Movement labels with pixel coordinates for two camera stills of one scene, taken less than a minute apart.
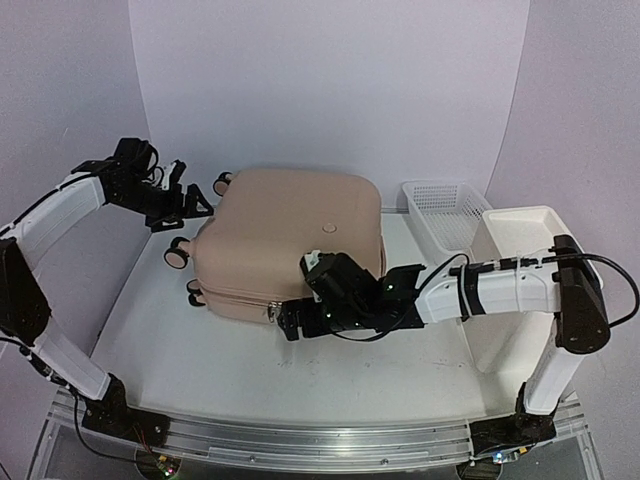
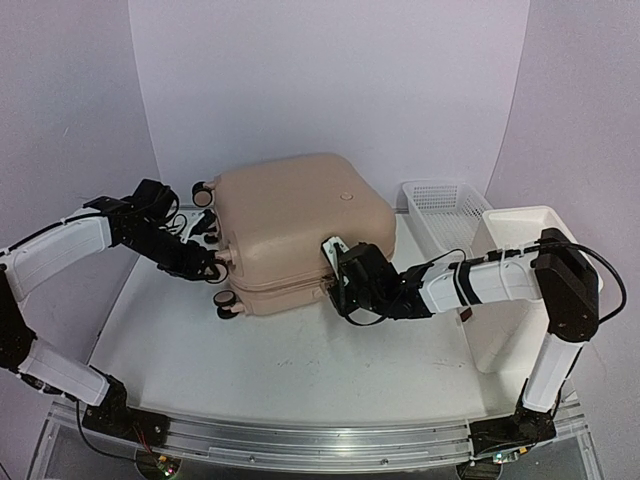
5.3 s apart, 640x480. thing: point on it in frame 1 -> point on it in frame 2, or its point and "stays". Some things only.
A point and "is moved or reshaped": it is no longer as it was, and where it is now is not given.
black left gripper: (175, 212) -> (189, 264)
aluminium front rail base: (545, 441) stays
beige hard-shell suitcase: (248, 251) is moved or reshaped
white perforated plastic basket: (446, 214) stays
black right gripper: (291, 312) -> (338, 301)
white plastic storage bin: (512, 343) stays
